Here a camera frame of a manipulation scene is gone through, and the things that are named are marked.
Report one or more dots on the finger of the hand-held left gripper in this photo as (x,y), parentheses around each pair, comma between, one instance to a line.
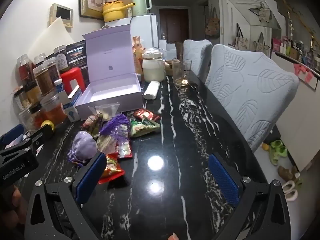
(40,138)
(12,133)

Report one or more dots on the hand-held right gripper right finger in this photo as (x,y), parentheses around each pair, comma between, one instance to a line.
(223,182)

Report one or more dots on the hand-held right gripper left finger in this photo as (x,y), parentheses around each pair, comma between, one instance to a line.
(91,177)

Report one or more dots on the red gold candy packet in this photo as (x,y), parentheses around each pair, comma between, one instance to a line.
(112,168)

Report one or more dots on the clear packet beige contents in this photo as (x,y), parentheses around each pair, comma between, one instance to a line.
(106,143)

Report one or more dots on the red white long packet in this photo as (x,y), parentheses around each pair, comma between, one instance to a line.
(124,150)

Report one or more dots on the gold brown snack packet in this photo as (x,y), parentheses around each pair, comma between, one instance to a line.
(93,126)

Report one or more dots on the clear zip bag white pieces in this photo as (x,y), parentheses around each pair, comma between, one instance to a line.
(105,111)

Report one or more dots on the green snack packet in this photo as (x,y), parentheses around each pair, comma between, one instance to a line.
(143,128)

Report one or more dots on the dark red snack packet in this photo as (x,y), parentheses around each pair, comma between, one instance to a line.
(146,115)

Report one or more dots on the lavender gift box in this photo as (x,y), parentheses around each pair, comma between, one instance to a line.
(110,55)

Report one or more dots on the person's left hand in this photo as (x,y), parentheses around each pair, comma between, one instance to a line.
(12,202)

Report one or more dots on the person's right hand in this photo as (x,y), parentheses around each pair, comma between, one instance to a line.
(172,237)

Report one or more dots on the gold apple ornament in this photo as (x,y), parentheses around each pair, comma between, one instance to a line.
(48,126)

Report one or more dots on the blue white carton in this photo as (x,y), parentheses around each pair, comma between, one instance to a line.
(72,107)

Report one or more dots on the group of clear food jars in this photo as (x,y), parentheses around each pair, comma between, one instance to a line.
(43,80)

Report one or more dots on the green slipper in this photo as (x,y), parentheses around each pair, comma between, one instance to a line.
(276,145)
(279,155)

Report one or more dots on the pink white slipper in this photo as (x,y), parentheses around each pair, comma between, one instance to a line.
(288,186)
(292,196)

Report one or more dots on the brown plush slipper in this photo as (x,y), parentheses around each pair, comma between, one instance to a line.
(288,173)

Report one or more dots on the red plastic canister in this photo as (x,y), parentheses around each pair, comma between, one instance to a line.
(72,78)

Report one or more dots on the black printed snack box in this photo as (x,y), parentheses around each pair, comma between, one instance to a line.
(77,53)

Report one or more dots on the beige board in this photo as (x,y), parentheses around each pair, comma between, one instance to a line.
(52,40)

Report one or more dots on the white rolled towel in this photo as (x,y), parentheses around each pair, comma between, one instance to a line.
(152,90)

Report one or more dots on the clear glass cup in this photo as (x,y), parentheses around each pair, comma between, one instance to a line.
(181,72)

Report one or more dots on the cream lidded jar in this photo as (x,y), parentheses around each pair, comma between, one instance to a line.
(153,67)

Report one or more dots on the orange snack bag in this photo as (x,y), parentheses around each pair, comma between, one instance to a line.
(138,55)

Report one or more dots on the cluster of pink sticky notes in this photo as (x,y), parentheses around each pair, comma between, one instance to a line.
(303,72)

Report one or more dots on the beige tote bag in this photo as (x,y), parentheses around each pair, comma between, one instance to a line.
(261,45)
(241,40)

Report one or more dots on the white small box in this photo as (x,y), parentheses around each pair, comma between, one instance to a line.
(167,48)

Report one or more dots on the yellow pot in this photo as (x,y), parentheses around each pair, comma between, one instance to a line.
(113,12)

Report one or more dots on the white refrigerator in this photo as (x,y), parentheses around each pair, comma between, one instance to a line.
(143,32)

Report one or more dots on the row of cosmetic bottles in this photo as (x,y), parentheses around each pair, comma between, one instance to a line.
(297,51)

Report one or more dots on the white house-shaped cabinet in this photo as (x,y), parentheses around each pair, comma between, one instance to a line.
(250,30)

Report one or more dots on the brown tote bag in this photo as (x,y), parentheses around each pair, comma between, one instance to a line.
(212,25)

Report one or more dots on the dark brown door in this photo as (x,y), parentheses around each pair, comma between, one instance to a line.
(173,25)

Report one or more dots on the green electric kettle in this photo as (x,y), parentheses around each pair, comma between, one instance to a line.
(140,5)

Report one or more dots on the wall intercom panel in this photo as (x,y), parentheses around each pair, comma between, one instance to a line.
(61,15)

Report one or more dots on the star wall ornament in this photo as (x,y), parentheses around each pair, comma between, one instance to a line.
(261,12)

